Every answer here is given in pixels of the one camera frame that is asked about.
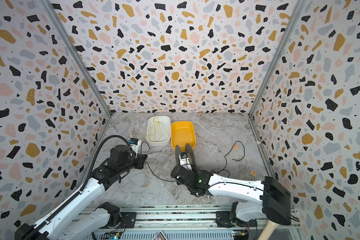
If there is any black cable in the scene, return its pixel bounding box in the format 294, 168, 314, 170
139, 140, 246, 183

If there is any grey cable spool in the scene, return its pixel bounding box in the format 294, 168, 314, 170
175, 144, 197, 172

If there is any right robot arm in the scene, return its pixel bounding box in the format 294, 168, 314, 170
171, 165, 292, 226

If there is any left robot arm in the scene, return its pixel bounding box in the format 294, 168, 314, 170
14, 136, 148, 240

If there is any white rectangular tray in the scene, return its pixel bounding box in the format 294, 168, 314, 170
146, 116, 171, 147

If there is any yellow rectangular tray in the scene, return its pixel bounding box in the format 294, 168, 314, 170
171, 121, 197, 151

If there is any yellow cable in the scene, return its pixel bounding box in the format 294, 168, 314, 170
146, 116, 171, 142

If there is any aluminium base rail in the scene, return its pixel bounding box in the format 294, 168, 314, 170
44, 204, 304, 240

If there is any wooden mallet handle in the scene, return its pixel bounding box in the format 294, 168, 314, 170
258, 220, 279, 240

